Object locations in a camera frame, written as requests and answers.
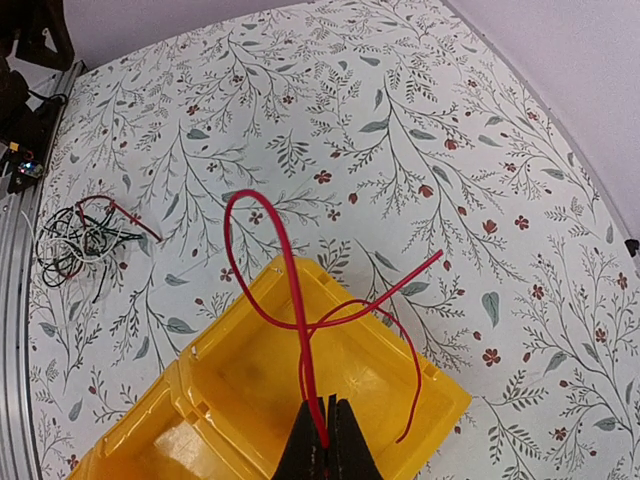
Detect yellow three-compartment bin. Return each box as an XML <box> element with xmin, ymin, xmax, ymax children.
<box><xmin>72</xmin><ymin>258</ymin><xmax>471</xmax><ymax>479</ymax></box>

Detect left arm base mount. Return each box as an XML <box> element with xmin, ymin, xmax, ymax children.
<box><xmin>1</xmin><ymin>70</ymin><xmax>68</xmax><ymax>194</ymax></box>

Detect aluminium front rail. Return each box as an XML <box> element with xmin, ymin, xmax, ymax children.
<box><xmin>0</xmin><ymin>62</ymin><xmax>86</xmax><ymax>480</ymax></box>

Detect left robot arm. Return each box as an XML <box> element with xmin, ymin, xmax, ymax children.
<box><xmin>1</xmin><ymin>0</ymin><xmax>75</xmax><ymax>71</ymax></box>

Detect tangled cable pile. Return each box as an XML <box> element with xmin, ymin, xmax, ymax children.
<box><xmin>22</xmin><ymin>194</ymin><xmax>164</xmax><ymax>304</ymax></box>

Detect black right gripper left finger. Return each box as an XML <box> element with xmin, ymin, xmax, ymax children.
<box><xmin>272</xmin><ymin>400</ymin><xmax>327</xmax><ymax>480</ymax></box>

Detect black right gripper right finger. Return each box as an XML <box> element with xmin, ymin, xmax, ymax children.
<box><xmin>325</xmin><ymin>395</ymin><xmax>383</xmax><ymax>480</ymax></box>

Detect floral table cloth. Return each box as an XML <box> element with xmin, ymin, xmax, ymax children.
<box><xmin>30</xmin><ymin>1</ymin><xmax>639</xmax><ymax>479</ymax></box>

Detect small black wall clip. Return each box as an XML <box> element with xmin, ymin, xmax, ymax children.
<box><xmin>624</xmin><ymin>238</ymin><xmax>640</xmax><ymax>258</ymax></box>

